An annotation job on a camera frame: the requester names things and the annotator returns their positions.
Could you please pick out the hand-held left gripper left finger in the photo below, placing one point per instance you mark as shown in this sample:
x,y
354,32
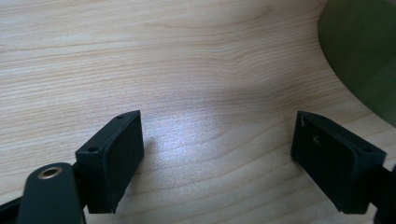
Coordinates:
x,y
115,161

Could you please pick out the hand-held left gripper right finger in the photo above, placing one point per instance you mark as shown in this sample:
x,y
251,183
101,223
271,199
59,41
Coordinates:
x,y
327,165

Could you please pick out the green bin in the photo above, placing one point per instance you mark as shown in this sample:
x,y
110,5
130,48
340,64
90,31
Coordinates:
x,y
364,46

